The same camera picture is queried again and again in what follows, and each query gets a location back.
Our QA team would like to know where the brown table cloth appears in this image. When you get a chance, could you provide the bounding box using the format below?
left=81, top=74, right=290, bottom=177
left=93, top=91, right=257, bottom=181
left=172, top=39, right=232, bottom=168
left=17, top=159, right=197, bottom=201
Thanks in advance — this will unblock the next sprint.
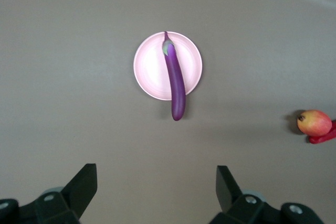
left=0, top=0, right=336, bottom=224

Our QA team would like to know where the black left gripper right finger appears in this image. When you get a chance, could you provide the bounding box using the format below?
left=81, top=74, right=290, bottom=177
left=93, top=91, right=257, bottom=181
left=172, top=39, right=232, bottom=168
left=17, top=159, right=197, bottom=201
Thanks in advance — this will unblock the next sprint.
left=211, top=165, right=281, bottom=224

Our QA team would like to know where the long purple eggplant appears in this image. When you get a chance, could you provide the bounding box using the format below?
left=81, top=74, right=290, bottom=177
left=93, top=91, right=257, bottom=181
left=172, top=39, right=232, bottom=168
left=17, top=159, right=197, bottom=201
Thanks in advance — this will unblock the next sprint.
left=162, top=31, right=187, bottom=122

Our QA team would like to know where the pink round plate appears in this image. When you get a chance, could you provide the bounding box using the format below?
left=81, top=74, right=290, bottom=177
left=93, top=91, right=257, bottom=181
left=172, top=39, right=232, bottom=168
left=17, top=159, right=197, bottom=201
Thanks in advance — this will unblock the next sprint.
left=133, top=31, right=203, bottom=101

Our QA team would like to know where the red chili pepper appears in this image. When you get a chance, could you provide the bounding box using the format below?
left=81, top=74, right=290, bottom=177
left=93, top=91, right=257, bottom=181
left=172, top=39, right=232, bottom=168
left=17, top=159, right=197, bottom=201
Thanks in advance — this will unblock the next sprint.
left=308, top=119, right=336, bottom=145

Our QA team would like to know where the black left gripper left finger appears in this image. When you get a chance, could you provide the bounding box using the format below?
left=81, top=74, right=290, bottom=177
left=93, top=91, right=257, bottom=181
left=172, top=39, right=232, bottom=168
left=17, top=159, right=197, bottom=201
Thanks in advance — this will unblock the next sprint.
left=34, top=163, right=98, bottom=224

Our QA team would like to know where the red yellow apple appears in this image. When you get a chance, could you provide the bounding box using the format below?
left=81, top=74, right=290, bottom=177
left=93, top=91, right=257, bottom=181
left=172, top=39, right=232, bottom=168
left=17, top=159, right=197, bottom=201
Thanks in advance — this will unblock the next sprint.
left=297, top=109, right=333, bottom=137

